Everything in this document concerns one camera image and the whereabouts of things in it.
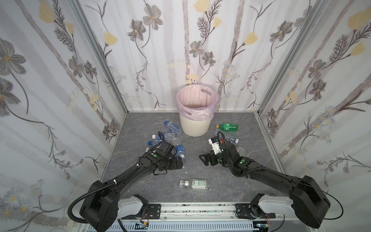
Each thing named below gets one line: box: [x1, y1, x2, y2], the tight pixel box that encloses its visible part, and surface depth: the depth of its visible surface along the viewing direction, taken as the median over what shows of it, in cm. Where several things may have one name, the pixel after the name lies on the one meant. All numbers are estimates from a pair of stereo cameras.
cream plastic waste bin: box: [179, 114, 212, 137], surface depth 100 cm
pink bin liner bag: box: [176, 83, 220, 122], surface depth 99 cm
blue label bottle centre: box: [175, 145, 186, 160], surface depth 94 cm
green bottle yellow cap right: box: [215, 122, 239, 132], surface depth 109 cm
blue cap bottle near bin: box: [164, 120, 183, 135], surface depth 106 cm
